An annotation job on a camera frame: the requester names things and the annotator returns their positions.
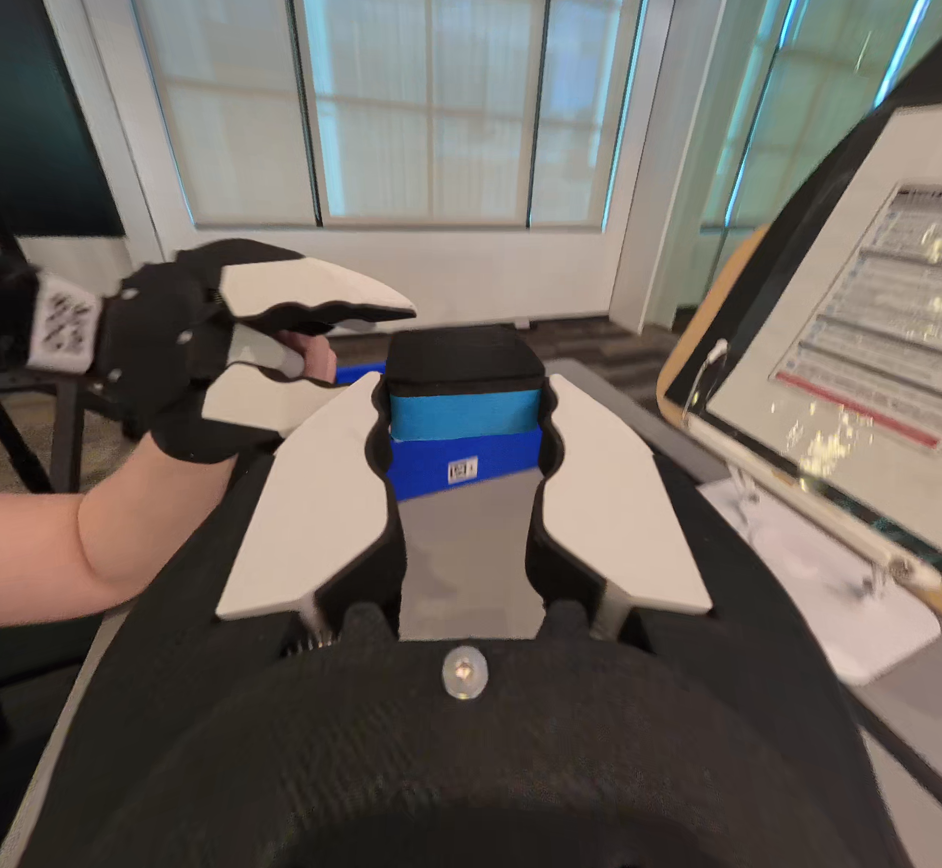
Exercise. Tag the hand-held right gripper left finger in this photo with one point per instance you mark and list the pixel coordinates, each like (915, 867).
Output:
(309, 515)

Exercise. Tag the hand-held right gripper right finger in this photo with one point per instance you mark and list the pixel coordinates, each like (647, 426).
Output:
(625, 515)

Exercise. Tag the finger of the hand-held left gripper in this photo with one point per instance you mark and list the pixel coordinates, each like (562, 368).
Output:
(309, 287)
(257, 401)

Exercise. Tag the blue plastic bin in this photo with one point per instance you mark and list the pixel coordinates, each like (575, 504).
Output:
(427, 467)

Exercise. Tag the blue and black sponge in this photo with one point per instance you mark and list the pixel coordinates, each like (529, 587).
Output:
(463, 416)

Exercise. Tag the person's left forearm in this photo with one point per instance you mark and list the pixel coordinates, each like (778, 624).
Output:
(88, 552)

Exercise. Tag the grey desk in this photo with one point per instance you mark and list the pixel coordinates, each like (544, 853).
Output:
(471, 566)

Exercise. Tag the wooden chair back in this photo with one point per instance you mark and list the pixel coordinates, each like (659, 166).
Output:
(686, 338)

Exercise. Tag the large paned window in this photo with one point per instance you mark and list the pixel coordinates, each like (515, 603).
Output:
(368, 73)

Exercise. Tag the white document stand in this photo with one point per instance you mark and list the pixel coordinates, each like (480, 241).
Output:
(846, 632)

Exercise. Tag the black instruction board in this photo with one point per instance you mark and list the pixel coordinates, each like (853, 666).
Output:
(809, 294)

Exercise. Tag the dark cloth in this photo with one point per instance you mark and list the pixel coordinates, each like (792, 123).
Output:
(37, 662)

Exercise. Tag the black chair frame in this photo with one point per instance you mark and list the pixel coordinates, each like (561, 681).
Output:
(66, 426)

